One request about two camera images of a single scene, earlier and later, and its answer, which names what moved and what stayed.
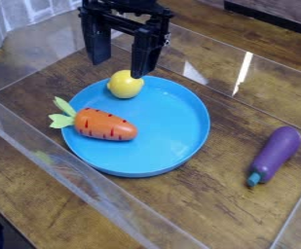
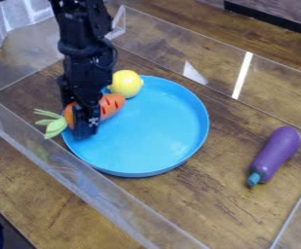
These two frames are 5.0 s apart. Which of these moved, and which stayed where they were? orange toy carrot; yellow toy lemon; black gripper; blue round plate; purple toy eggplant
Moved: orange toy carrot; black gripper
Stayed: yellow toy lemon; purple toy eggplant; blue round plate
